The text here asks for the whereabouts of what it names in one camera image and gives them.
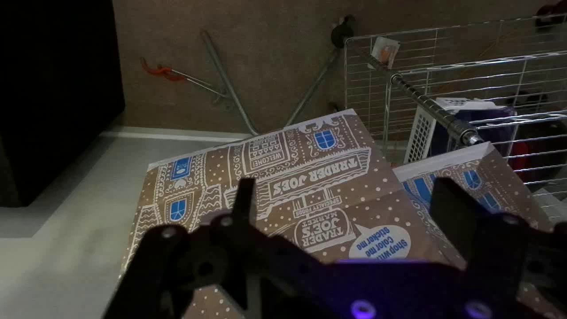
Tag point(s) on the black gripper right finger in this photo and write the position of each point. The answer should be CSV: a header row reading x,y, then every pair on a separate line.
x,y
496,259

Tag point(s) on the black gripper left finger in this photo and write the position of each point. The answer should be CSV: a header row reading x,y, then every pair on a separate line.
x,y
177,266

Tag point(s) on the brown Trader Joe's paper bag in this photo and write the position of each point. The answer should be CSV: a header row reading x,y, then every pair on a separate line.
x,y
502,188
319,178

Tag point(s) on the dark red item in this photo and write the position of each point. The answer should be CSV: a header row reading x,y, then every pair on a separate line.
x,y
534,156

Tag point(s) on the white and blue box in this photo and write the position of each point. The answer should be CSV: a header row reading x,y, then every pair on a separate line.
x,y
466,112

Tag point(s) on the grey metal pole stand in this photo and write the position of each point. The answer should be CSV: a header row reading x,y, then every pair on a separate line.
x,y
232,89

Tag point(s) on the orange coated metal hook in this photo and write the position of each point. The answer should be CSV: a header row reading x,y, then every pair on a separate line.
x,y
162,71

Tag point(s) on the small white paper tag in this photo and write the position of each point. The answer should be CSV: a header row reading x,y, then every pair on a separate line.
x,y
385,52

